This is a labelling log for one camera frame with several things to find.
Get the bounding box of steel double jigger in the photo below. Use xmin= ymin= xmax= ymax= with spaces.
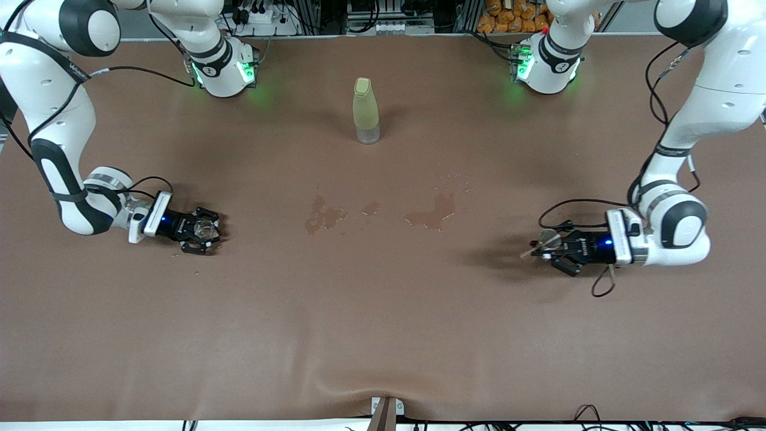
xmin=519 ymin=229 xmax=563 ymax=259

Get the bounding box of green-capped glass shaker bottle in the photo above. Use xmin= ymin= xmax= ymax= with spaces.
xmin=352 ymin=77 xmax=381 ymax=145

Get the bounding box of brown table mat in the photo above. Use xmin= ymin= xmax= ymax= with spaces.
xmin=0 ymin=33 xmax=766 ymax=423

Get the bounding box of white power strip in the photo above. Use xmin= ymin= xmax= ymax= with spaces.
xmin=230 ymin=5 xmax=300 ymax=37

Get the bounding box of pile of orange bread toys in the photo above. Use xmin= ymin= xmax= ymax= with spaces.
xmin=477 ymin=0 xmax=554 ymax=34

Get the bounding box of black control box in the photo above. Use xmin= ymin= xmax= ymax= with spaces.
xmin=346 ymin=0 xmax=437 ymax=35

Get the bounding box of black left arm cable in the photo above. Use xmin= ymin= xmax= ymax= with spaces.
xmin=539 ymin=41 xmax=702 ymax=298

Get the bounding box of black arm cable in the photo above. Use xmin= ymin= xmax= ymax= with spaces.
xmin=539 ymin=41 xmax=702 ymax=298
xmin=0 ymin=0 xmax=198 ymax=204

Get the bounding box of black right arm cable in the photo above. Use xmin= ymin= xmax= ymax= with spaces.
xmin=0 ymin=0 xmax=198 ymax=204

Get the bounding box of thin black cable loop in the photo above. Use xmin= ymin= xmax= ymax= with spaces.
xmin=574 ymin=405 xmax=602 ymax=431

